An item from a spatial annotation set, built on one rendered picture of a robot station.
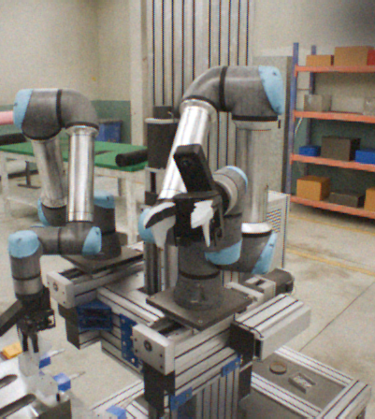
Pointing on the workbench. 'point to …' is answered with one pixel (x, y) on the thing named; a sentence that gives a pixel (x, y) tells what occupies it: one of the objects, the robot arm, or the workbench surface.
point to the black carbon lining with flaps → (6, 404)
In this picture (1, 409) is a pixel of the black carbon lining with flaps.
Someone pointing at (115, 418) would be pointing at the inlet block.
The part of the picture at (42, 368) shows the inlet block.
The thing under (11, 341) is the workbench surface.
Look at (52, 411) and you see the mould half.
